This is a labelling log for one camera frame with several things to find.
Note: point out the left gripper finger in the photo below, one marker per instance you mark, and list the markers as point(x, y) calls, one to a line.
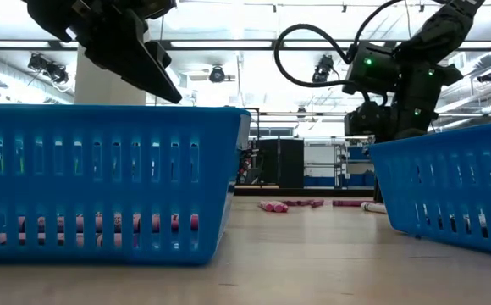
point(139, 72)
point(160, 53)

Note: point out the pink crayon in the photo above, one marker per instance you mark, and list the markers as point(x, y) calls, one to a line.
point(277, 207)
point(313, 203)
point(351, 203)
point(175, 222)
point(298, 203)
point(266, 206)
point(285, 208)

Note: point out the white crayon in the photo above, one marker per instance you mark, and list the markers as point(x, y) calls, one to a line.
point(374, 208)

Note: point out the blue storage bin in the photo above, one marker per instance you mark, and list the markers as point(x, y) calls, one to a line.
point(359, 153)
point(362, 179)
point(319, 181)

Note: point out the metal shelving rack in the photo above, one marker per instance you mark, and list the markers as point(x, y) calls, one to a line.
point(340, 165)

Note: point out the round black ceiling spotlight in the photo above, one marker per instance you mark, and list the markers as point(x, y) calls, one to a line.
point(217, 74)

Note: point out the blue slotted plastic basket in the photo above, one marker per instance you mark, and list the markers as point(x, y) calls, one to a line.
point(101, 190)
point(448, 190)

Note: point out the black cabinet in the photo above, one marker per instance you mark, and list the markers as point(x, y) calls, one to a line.
point(279, 163)

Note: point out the dark equipment with red parts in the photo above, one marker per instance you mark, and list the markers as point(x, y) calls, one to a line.
point(247, 169)

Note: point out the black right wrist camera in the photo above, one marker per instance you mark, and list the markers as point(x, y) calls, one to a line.
point(368, 72)

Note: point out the black aluminium table frame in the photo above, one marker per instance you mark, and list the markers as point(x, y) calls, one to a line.
point(305, 192)

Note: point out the black ceiling-mounted camera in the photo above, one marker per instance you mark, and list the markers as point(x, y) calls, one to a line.
point(323, 68)

